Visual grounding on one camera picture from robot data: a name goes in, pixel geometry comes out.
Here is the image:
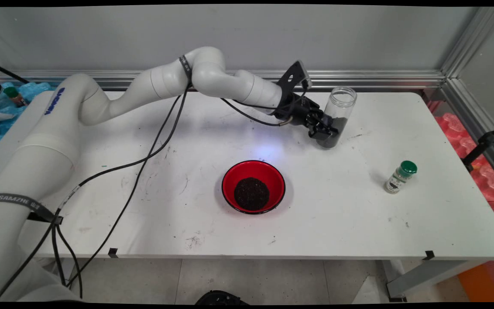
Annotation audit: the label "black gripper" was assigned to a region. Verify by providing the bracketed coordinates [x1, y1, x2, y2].
[272, 91, 340, 141]

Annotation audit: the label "clear jar with black seeds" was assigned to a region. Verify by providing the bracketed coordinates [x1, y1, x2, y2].
[316, 87, 358, 149]

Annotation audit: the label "red bowl with black rim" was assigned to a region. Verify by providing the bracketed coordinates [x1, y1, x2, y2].
[222, 160, 286, 215]

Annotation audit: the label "green-capped spice bottle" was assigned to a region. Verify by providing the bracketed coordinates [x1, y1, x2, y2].
[384, 161, 418, 194]

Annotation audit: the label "black seed pile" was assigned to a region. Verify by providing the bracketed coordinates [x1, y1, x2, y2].
[234, 177, 270, 212]

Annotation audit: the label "black tripod stand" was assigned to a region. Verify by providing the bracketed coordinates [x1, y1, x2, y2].
[461, 117, 494, 172]

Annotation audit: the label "red plastic bags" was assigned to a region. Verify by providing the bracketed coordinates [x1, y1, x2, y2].
[426, 101, 494, 236]

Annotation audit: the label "grey table leg with foot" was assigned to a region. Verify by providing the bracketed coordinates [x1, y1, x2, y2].
[382, 259, 488, 302]

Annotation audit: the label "black round floor object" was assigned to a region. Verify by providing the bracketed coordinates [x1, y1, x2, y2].
[195, 290, 250, 306]

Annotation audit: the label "orange box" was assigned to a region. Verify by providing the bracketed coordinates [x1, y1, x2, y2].
[457, 257, 494, 302]

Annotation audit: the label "small bottle with green lid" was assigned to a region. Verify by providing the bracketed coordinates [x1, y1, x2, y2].
[3, 86, 27, 108]

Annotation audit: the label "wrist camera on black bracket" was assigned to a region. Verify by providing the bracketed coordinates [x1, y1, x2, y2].
[278, 60, 313, 93]

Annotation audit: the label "long aluminium frame rail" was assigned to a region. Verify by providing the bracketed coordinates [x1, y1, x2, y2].
[0, 70, 446, 91]

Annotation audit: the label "dark velcro strap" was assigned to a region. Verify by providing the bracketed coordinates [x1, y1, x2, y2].
[179, 55, 193, 83]

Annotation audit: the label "short aluminium frame rail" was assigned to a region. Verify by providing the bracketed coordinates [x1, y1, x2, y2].
[441, 78, 494, 189]

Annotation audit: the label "aluminium frame post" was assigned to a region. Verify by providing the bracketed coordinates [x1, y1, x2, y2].
[439, 6, 494, 80]

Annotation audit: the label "black cable with metal plug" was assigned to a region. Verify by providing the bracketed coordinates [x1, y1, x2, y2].
[0, 84, 292, 301]

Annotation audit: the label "grey printed velcro strap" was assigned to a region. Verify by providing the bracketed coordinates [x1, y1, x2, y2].
[0, 193, 64, 225]

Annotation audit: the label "thin black cable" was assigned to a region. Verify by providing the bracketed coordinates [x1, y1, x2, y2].
[0, 59, 30, 85]

